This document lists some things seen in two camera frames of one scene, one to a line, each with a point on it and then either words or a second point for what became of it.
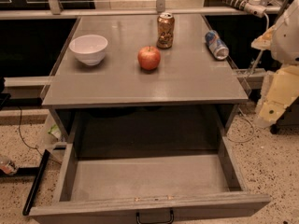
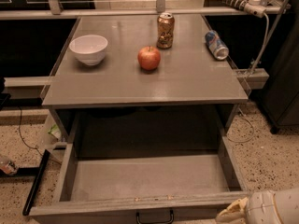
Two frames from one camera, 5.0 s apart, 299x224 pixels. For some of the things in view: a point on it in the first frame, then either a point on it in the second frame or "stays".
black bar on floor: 34,189 stays
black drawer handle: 170,221 stays
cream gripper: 286,37 -> 261,207
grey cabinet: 191,95 stays
